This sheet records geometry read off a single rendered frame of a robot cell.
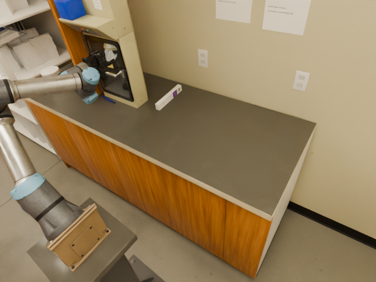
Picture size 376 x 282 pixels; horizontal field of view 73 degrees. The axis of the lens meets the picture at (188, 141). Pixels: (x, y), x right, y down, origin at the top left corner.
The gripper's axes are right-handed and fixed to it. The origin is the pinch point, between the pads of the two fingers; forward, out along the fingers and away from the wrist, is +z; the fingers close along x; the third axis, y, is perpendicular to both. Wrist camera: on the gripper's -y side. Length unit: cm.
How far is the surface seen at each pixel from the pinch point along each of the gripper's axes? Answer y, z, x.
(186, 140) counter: -37, -7, -50
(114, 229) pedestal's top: -37, -67, -54
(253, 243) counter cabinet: -75, -25, -103
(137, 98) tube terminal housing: -30.2, 4.4, -4.5
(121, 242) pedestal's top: -37, -70, -61
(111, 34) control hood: 13.6, -1.9, -4.6
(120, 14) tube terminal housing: 20.7, 7.2, -4.6
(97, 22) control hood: 20.1, -4.8, 0.5
